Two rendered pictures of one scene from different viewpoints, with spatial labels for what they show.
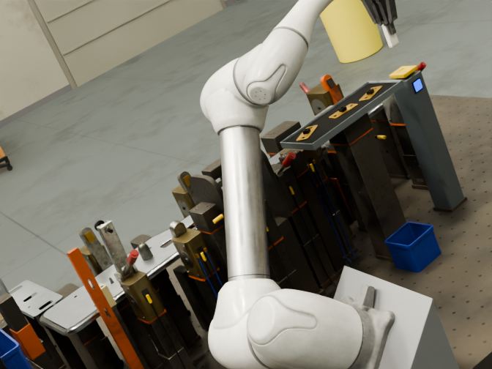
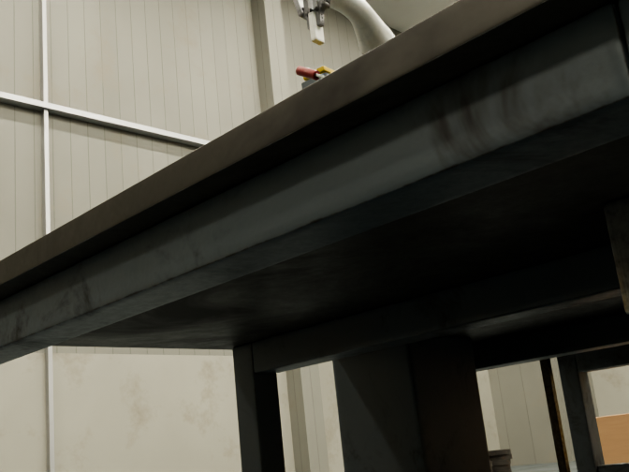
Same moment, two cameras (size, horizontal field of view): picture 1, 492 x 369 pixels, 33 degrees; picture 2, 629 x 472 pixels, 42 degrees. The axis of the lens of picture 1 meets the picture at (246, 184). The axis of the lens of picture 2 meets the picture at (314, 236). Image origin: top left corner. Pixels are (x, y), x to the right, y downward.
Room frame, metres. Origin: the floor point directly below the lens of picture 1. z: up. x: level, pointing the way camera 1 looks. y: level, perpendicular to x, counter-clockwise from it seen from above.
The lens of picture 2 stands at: (3.82, -1.20, 0.35)
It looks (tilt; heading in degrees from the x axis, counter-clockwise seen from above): 15 degrees up; 158
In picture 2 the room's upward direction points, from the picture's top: 6 degrees counter-clockwise
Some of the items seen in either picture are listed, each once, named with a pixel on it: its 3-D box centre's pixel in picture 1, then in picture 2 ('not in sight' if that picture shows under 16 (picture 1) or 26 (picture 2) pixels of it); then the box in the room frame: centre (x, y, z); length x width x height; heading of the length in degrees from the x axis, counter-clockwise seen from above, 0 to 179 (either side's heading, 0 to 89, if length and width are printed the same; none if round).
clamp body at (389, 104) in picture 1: (415, 137); not in sight; (2.51, -0.56, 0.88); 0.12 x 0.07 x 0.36; 30
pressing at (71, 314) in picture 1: (239, 192); not in sight; (2.39, 0.03, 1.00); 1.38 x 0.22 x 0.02; 120
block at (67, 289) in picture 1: (86, 329); not in sight; (2.29, 0.61, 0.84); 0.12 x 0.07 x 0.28; 30
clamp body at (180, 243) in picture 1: (217, 293); not in sight; (2.06, 0.19, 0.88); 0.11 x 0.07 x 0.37; 30
